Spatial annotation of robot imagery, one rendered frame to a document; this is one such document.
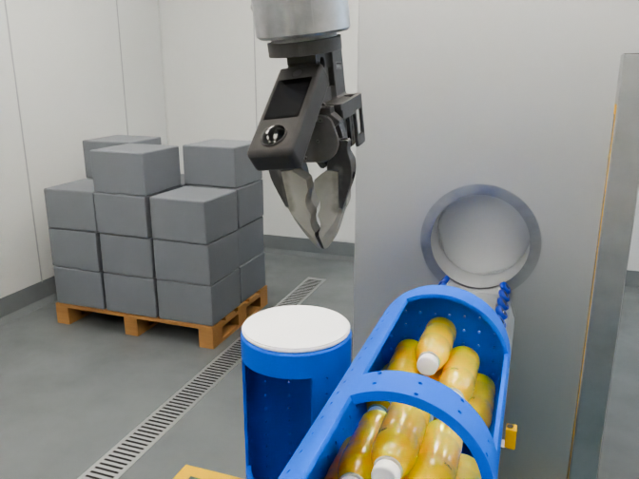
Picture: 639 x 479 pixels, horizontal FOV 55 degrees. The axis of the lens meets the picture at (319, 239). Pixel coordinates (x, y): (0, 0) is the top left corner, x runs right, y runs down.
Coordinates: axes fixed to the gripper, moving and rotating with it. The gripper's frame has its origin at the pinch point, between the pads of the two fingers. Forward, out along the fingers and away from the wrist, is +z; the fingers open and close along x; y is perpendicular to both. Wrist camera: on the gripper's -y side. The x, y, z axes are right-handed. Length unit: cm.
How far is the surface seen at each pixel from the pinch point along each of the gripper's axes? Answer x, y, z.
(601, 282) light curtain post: -30, 76, 41
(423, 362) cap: 0, 40, 42
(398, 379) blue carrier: -1.8, 17.3, 29.5
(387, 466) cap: -2.7, 6.7, 36.0
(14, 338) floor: 304, 175, 158
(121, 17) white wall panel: 333, 381, -23
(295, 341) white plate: 37, 58, 53
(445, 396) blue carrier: -8.6, 17.3, 31.4
